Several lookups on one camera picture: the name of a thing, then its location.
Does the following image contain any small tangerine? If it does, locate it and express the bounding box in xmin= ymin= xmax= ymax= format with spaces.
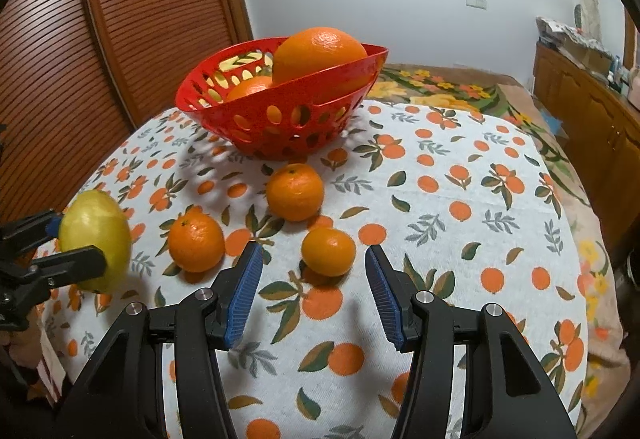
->
xmin=300 ymin=228 xmax=356 ymax=277
xmin=167 ymin=209 xmax=224 ymax=273
xmin=266 ymin=164 xmax=324 ymax=222

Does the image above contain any orange-print white tablecloth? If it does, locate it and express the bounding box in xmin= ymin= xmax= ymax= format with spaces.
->
xmin=42 ymin=101 xmax=587 ymax=438

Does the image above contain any white wall switch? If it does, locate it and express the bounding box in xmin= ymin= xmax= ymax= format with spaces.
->
xmin=465 ymin=0 xmax=488 ymax=10

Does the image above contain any clutter on cabinet top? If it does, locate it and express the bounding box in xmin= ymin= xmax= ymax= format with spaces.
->
xmin=536 ymin=16 xmax=631 ymax=99

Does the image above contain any large orange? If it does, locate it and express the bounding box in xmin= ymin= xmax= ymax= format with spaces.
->
xmin=272 ymin=27 xmax=368 ymax=84
xmin=226 ymin=76 xmax=272 ymax=102

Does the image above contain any floral bed blanket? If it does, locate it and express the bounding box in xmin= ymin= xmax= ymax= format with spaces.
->
xmin=368 ymin=64 xmax=631 ymax=438

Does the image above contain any wooden cabinet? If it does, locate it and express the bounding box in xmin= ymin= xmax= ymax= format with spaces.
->
xmin=533 ymin=42 xmax=639 ymax=263

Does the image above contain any brown louvered wardrobe door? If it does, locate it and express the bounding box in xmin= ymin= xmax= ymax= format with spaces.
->
xmin=1 ymin=0 xmax=252 ymax=221

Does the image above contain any red perforated plastic basket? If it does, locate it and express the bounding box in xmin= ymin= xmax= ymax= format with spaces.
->
xmin=175 ymin=37 xmax=388 ymax=160

